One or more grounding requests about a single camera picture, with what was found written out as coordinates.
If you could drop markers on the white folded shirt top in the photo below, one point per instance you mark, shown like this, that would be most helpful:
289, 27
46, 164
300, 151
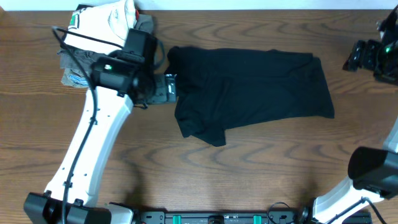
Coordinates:
103, 28

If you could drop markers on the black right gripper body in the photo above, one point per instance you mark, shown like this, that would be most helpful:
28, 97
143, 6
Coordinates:
370, 56

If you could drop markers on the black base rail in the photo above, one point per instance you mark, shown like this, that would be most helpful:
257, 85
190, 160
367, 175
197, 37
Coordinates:
158, 217

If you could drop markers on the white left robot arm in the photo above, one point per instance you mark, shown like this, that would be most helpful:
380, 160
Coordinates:
72, 195

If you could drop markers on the black t-shirt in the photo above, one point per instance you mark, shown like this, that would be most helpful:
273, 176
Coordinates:
222, 89

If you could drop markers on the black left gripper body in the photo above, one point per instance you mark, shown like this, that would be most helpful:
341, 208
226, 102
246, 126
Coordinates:
155, 89

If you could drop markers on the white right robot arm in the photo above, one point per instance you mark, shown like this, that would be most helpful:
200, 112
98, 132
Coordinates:
372, 173

